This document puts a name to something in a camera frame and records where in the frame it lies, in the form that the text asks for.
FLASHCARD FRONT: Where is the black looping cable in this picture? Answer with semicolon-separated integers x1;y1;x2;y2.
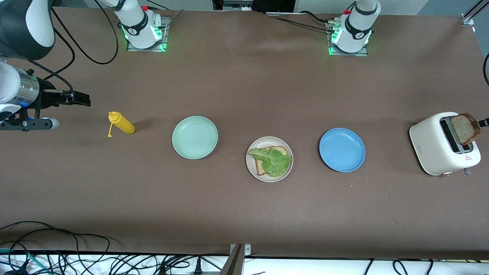
0;221;111;275

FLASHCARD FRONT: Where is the green plate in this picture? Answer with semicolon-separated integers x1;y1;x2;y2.
172;116;219;160

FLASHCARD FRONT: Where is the brown table cover sheet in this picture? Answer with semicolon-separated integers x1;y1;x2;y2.
0;6;489;259

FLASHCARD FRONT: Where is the blue plate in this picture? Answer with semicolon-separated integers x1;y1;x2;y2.
319;128;366;173

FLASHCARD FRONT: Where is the teal cable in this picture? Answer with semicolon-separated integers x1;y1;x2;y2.
0;248;42;275

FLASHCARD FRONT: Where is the white toaster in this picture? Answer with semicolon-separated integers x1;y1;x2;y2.
409;112;482;177

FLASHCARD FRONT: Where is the grey metal post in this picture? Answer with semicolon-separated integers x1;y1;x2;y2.
219;244;243;275

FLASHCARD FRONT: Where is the yellow squeeze bottle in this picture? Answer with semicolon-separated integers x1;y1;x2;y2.
107;112;135;138

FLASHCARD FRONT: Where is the aluminium corner bracket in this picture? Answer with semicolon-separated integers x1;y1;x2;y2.
229;243;252;257

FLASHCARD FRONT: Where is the green lettuce leaf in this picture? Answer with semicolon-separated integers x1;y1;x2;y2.
248;147;291;177

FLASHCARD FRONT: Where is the beige plate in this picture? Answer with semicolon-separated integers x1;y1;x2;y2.
246;136;294;183

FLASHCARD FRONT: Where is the brown bread slice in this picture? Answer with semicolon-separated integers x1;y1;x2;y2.
450;113;481;146
255;146;289;176

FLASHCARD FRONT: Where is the black base cable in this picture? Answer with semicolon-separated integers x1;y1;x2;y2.
266;11;337;33

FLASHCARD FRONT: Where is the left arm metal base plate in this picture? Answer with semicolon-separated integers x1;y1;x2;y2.
328;21;369;57

